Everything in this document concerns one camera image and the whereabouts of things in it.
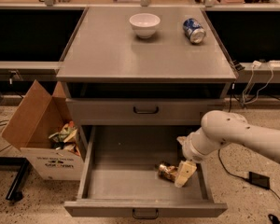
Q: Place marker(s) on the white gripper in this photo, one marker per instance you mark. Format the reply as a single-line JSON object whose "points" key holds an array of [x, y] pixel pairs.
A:
{"points": [[188, 151]]}

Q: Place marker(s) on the white ceramic bowl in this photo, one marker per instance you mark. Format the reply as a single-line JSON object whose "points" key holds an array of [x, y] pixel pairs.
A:
{"points": [[144, 25]]}

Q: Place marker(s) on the closed grey top drawer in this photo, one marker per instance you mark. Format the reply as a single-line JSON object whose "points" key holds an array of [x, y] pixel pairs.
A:
{"points": [[112, 111]]}

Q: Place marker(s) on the grey drawer cabinet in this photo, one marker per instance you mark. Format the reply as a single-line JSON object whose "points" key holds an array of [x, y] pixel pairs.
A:
{"points": [[108, 60]]}

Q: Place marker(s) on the open grey middle drawer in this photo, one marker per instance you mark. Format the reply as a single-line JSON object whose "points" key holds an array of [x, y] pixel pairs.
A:
{"points": [[120, 176]]}

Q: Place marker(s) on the blue soda can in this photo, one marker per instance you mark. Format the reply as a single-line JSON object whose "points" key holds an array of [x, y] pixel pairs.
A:
{"points": [[194, 31]]}

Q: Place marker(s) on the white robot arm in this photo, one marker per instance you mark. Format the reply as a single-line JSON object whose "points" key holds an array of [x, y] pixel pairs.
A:
{"points": [[219, 129]]}

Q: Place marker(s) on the crushed orange can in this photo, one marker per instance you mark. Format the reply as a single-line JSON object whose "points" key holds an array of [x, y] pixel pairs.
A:
{"points": [[167, 171]]}

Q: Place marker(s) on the white power strip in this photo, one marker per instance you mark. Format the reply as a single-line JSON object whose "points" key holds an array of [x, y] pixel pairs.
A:
{"points": [[275, 63]]}

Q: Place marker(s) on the black power adapter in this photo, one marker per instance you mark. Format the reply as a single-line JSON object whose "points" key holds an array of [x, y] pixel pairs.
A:
{"points": [[258, 180]]}

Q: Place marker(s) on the cardboard box with trash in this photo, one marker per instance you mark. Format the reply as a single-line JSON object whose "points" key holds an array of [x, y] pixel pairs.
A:
{"points": [[39, 115]]}

